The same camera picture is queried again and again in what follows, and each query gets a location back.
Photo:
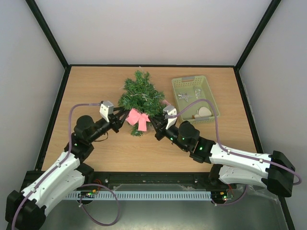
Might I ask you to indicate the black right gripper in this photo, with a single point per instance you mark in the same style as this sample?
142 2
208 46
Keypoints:
160 129

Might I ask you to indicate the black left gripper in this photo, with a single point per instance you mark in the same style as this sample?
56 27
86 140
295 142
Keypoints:
119 124

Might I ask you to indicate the pink bow ornament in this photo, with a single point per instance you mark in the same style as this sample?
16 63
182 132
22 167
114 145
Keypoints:
136 117

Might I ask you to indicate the pink paper triangle ornament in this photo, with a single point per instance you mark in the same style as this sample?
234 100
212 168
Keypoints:
165 102

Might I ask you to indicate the clear led string lights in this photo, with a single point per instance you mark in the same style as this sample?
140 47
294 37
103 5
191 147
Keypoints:
143 87

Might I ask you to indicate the light green plastic basket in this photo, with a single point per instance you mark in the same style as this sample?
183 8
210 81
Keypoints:
189 109

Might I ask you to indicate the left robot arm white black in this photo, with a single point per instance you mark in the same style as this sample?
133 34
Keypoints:
28 209

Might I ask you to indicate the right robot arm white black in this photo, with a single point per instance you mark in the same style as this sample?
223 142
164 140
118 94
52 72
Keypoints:
230 166

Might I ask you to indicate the silver star ornament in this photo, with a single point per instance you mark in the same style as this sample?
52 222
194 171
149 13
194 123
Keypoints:
184 96

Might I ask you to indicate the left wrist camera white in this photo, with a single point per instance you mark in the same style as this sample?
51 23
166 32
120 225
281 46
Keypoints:
106 108

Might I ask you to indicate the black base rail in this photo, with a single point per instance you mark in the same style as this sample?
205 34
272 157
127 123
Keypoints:
197 180

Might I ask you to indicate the light blue slotted cable duct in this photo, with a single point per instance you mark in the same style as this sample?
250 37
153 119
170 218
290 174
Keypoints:
143 195

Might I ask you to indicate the black corner frame post left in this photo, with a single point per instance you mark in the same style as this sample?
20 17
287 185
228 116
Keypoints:
47 31

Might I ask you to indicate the black corner frame post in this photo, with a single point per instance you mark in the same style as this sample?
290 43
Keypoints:
47 31
257 33

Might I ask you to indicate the black corner frame post right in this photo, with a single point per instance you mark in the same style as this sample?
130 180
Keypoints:
257 33

